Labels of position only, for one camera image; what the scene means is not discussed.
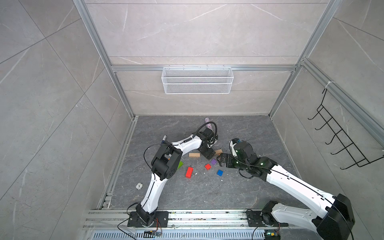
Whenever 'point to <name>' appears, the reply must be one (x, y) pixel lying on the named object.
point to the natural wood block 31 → (195, 155)
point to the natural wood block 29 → (219, 152)
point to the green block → (181, 164)
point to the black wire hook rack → (337, 142)
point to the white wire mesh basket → (197, 80)
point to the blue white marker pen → (164, 139)
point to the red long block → (189, 172)
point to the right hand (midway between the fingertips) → (223, 157)
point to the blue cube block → (220, 172)
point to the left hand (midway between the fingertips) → (207, 149)
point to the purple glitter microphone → (207, 119)
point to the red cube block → (208, 166)
